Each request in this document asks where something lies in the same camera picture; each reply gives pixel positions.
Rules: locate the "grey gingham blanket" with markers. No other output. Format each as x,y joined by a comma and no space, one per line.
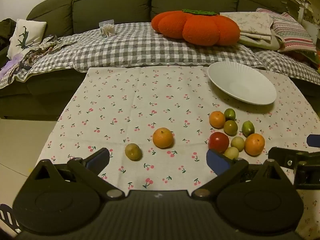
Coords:
140,47

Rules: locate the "bright green small fruit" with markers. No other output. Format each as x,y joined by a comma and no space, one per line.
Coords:
248,128

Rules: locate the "pale yellow small fruit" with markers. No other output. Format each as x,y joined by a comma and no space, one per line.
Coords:
231,153
237,143

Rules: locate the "crumpled floral cloth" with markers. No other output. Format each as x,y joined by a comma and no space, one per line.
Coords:
42,47

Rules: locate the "orange green colourful item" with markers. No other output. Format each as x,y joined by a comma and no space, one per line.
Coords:
308,56

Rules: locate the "pink striped pillow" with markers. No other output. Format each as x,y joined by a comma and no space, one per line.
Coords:
292,32

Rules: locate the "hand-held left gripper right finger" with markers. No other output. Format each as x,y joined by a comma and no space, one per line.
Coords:
217,163

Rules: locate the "cherry print tablecloth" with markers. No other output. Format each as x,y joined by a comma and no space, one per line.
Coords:
125,105

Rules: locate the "clear cotton swab box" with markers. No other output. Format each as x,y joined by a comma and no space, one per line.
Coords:
107,28

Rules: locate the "white printed pillow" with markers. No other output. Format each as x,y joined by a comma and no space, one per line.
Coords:
32,30

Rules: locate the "yellow olive small fruit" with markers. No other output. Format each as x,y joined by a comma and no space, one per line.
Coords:
133,151

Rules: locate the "folded floral cloth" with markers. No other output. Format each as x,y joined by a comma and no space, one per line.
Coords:
250,22

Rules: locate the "dark green small fruit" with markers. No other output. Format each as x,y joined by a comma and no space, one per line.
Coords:
230,113

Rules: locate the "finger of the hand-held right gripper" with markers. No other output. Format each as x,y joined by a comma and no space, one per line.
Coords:
282,156
313,140

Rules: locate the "white ribbed plate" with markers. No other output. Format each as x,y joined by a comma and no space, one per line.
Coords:
240,82

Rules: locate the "white striped dark object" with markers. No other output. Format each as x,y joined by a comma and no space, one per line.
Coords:
7,217

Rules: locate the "white bookshelf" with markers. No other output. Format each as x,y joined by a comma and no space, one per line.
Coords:
311,7

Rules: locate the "orange pumpkin cushion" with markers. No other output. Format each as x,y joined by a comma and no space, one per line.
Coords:
197,30

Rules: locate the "orange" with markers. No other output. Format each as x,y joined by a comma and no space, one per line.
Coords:
217,119
254,144
162,138

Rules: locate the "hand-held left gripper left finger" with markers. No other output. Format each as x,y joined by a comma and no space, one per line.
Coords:
97,158

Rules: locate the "dark clothing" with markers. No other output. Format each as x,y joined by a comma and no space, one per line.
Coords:
5,30

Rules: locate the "olive brown small fruit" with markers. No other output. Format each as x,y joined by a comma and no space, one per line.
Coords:
230,127

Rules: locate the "purple cloth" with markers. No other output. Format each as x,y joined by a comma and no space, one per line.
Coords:
10,66

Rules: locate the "dark green sofa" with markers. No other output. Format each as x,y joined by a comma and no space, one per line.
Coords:
112,0

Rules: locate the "red tomato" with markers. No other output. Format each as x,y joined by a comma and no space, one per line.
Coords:
218,141

